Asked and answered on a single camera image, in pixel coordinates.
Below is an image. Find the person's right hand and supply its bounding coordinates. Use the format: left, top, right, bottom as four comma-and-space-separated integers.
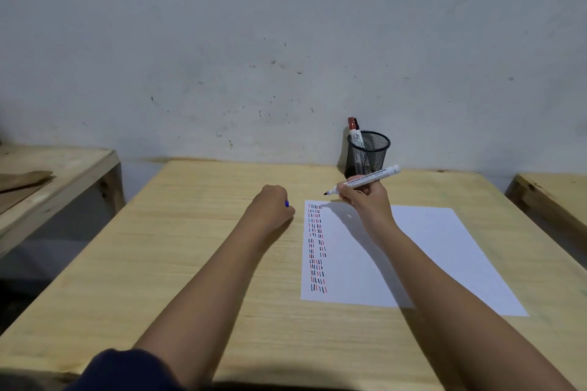
336, 174, 397, 240

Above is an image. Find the person's left hand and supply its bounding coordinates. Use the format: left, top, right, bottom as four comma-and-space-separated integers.
244, 184, 297, 240

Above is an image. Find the blue marker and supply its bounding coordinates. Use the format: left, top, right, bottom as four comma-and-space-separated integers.
323, 164, 402, 197

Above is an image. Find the black mesh pen holder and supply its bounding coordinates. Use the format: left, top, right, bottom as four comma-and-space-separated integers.
344, 130, 391, 178

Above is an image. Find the white paper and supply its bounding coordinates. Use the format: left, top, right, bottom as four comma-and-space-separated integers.
300, 199, 530, 317

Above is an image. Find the red marker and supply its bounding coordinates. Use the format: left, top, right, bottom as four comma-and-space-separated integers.
347, 117, 367, 174

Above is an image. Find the person's right forearm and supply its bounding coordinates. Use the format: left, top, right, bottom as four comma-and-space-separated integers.
362, 220, 578, 391

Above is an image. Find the person's left forearm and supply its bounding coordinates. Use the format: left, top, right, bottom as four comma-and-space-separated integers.
133, 216, 281, 389

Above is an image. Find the person's dark blue shirt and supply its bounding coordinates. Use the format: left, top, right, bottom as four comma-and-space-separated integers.
64, 348, 186, 391

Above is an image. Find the light wooden side table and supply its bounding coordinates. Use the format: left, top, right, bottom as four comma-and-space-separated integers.
505, 172, 587, 268
0, 144, 125, 261

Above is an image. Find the brown cardboard piece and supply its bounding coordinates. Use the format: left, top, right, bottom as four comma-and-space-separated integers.
0, 170, 56, 215

